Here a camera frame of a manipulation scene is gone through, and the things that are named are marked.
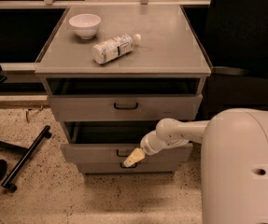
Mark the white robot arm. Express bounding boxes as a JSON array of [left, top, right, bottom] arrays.
[[124, 108, 268, 224]]

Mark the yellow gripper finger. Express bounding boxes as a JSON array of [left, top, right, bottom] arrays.
[[123, 147, 146, 168]]

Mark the black office chair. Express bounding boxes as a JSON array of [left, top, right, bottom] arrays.
[[199, 0, 268, 119]]

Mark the grey drawer cabinet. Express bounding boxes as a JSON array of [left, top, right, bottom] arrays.
[[35, 4, 210, 166]]

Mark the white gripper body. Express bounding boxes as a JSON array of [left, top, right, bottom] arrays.
[[140, 131, 189, 156]]

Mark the grey drawer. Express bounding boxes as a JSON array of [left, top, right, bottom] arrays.
[[60, 120, 193, 165], [77, 162, 178, 175], [48, 95, 202, 121]]

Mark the white ceramic bowl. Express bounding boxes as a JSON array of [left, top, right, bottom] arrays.
[[69, 14, 101, 39]]

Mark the white plastic bottle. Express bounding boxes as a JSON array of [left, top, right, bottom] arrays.
[[92, 34, 142, 64]]

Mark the black chair base left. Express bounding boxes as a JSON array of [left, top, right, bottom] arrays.
[[0, 125, 52, 194]]

